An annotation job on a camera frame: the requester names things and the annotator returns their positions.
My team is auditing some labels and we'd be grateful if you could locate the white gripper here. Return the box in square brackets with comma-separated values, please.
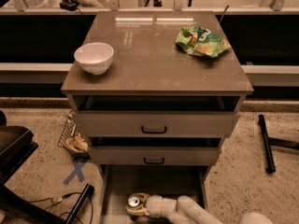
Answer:
[126, 192, 178, 218]

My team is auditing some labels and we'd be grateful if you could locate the redbull can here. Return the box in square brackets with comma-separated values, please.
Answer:
[128, 194, 143, 208]

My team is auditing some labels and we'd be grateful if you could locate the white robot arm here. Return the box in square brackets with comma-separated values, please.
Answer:
[126, 193, 223, 224]

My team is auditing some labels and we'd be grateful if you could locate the bottom drawer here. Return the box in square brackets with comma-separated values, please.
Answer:
[99, 165, 206, 224]

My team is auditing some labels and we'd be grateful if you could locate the drawer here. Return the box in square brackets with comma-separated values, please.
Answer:
[89, 137, 222, 165]
[70, 94, 241, 138]
[99, 165, 206, 224]

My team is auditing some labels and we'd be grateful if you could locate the middle drawer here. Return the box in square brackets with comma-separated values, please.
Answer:
[89, 137, 222, 165]

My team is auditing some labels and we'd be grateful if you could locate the top drawer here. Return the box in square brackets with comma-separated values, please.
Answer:
[70, 94, 241, 138]

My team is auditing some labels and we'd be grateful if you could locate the grey drawer cabinet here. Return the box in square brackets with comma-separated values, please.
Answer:
[61, 10, 254, 182]

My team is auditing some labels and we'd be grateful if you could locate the black stand foot left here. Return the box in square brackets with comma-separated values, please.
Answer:
[64, 184, 94, 224]

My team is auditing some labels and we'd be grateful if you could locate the blue tape cross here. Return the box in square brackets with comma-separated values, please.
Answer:
[63, 157, 89, 185]

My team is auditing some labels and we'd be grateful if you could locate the black stand leg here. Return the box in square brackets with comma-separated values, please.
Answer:
[258, 115, 299, 174]

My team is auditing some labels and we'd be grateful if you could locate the black chair base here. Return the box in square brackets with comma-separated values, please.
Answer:
[0, 111, 64, 224]

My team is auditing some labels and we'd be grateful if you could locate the white bowl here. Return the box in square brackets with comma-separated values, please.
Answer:
[74, 42, 114, 75]

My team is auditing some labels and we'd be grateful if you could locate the green chip bag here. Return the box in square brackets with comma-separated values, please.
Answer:
[176, 26, 231, 58]

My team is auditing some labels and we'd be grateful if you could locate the black power adapter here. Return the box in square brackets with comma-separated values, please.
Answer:
[60, 1, 77, 11]

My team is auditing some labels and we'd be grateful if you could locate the black cable on floor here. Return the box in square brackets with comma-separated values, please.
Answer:
[26, 191, 94, 224]

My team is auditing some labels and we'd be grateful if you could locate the wire basket with items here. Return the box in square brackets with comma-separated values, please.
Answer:
[58, 112, 89, 158]

